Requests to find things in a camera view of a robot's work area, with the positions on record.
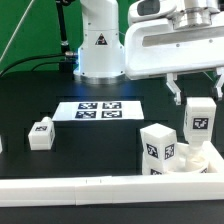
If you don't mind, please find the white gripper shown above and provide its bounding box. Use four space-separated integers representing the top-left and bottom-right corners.
125 16 224 105

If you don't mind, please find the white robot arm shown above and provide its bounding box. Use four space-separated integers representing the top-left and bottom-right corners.
74 0 224 104

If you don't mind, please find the white L-shaped fence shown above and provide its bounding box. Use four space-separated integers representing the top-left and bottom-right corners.
0 142 224 207

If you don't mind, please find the white marker sheet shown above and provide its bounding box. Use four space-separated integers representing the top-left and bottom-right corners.
53 101 144 121

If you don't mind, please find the thin white rod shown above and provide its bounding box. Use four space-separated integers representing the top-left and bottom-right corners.
0 0 36 64

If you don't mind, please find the white part left edge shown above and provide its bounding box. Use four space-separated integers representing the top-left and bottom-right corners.
0 135 3 154

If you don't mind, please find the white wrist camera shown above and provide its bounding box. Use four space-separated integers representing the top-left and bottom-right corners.
128 0 177 25

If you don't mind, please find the black cable upper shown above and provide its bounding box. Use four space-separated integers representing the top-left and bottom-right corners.
0 51 78 75

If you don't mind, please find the black cable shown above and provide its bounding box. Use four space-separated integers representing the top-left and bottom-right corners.
31 59 78 72
0 51 78 75

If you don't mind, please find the black cable lower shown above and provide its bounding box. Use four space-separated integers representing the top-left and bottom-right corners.
31 59 78 72

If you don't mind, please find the black vertical hose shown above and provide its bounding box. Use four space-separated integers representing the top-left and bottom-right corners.
54 0 71 54

